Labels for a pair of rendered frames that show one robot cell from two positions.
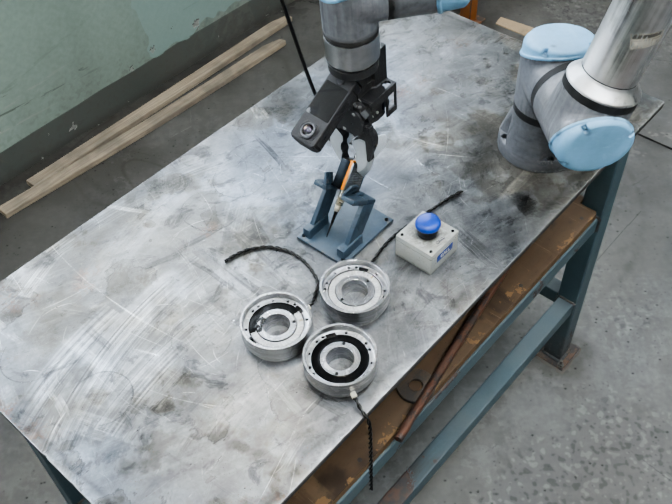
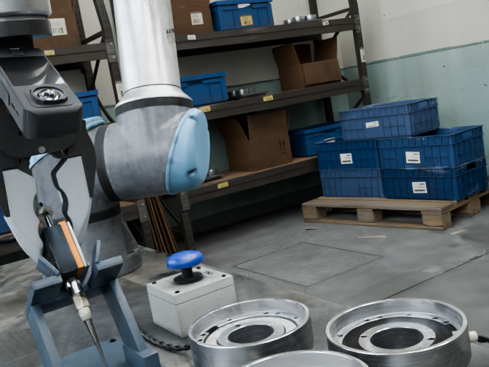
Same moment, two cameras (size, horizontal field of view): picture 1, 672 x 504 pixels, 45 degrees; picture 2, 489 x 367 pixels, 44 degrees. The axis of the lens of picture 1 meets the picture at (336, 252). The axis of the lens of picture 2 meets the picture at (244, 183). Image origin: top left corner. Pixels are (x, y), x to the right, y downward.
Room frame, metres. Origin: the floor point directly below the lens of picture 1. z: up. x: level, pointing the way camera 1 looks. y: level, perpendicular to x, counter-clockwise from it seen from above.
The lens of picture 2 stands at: (0.63, 0.45, 1.03)
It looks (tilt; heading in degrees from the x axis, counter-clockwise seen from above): 8 degrees down; 284
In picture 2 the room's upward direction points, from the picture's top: 10 degrees counter-clockwise
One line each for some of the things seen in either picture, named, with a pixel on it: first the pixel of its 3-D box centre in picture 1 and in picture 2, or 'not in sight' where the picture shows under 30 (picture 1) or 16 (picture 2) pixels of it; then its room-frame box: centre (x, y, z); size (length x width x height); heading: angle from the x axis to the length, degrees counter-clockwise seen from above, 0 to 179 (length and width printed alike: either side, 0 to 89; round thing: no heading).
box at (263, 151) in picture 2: not in sight; (255, 140); (1.70, -4.25, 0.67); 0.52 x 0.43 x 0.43; 46
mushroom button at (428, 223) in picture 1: (427, 230); (188, 275); (0.86, -0.14, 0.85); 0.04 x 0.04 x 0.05
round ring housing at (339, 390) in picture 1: (340, 361); (397, 348); (0.65, 0.00, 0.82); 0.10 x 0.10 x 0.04
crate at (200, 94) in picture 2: not in sight; (185, 93); (2.08, -3.87, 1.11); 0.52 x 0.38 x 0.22; 46
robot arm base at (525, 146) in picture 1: (544, 122); (87, 241); (1.11, -0.38, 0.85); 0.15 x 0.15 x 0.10
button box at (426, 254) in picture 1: (429, 239); (190, 296); (0.87, -0.15, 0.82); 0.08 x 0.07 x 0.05; 136
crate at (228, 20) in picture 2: not in sight; (233, 19); (1.72, -4.24, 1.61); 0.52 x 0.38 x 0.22; 49
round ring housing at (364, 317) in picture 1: (354, 293); (252, 343); (0.77, -0.03, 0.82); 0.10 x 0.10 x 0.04
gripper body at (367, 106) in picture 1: (358, 88); (19, 94); (0.95, -0.05, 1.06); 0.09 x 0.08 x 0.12; 137
